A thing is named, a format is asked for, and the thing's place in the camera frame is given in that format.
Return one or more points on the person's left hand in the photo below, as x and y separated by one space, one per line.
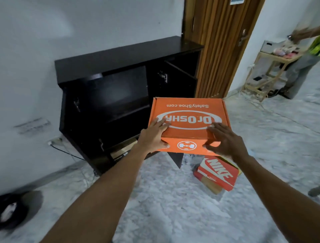
152 137

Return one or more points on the person's right hand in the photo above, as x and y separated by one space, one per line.
230 145

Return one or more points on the yellow shoebox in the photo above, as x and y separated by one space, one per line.
232 162

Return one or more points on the red Nike shoe box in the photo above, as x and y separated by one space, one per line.
217 172

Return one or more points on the orange Dr.Osha shoe box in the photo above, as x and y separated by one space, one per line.
190 105

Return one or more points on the dark wooden cabinet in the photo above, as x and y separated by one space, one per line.
125 57

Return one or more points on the person's left forearm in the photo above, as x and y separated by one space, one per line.
100 200

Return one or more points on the person's right forearm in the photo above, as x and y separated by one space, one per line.
282 200

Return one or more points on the brown wooden slatted door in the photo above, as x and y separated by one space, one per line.
220 50

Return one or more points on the light wooden table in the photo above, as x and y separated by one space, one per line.
275 58

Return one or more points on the white storage box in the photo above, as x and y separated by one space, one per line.
272 46

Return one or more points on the white blue paper sheet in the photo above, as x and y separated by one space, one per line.
236 2

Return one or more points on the white paper wall note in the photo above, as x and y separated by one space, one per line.
32 126

